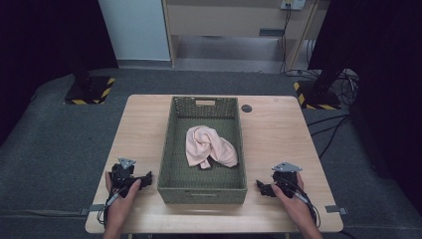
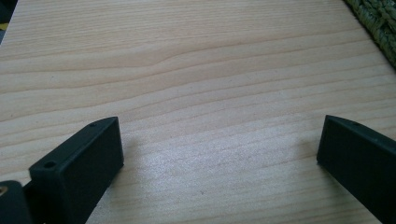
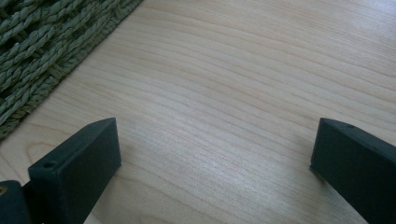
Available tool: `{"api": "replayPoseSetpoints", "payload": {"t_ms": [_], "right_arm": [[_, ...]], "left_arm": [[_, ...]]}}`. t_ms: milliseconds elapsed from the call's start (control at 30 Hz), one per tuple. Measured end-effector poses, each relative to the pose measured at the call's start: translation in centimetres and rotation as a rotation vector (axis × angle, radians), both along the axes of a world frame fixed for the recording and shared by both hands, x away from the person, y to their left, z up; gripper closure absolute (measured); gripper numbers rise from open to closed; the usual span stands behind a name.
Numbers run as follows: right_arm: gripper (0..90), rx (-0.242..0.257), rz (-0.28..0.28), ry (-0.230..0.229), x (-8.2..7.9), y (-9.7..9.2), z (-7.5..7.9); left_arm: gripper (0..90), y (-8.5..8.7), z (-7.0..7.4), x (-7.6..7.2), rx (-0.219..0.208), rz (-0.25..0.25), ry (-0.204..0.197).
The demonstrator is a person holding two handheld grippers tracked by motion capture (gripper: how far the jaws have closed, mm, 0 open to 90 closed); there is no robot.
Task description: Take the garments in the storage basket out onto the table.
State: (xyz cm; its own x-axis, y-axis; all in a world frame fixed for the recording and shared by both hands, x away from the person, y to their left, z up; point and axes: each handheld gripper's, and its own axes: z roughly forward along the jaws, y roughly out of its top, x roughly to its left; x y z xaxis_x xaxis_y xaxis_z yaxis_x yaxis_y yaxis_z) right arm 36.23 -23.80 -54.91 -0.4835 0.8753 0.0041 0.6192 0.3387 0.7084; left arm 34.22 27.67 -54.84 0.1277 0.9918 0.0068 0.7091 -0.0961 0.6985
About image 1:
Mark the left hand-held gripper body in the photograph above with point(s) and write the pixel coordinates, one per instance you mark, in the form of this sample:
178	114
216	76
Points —
121	174

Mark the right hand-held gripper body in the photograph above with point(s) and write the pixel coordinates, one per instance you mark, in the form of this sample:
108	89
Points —
287	181

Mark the green woven basket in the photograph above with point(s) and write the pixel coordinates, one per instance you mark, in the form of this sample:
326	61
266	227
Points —
202	156

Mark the pink cloth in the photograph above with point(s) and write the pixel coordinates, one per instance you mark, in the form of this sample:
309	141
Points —
207	146

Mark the person's right hand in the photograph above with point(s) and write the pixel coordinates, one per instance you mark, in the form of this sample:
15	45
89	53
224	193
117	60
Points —
295	207

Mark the person's left hand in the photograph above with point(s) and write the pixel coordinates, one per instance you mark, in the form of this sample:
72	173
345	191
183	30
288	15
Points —
121	207

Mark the black round table grommet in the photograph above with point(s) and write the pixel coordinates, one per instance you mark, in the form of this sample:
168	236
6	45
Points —
246	108

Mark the black striped stand base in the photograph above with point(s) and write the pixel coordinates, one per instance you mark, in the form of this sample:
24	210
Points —
318	96
89	91

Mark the black curtain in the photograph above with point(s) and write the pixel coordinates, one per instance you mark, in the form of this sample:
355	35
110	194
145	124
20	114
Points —
46	49
381	93

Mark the white panel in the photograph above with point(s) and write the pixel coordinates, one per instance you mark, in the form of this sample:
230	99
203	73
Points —
136	30

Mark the wooden cabinet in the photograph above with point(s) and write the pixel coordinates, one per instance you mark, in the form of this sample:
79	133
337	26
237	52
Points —
232	20

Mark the white power strip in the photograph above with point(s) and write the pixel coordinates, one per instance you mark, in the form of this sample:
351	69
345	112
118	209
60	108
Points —
293	4

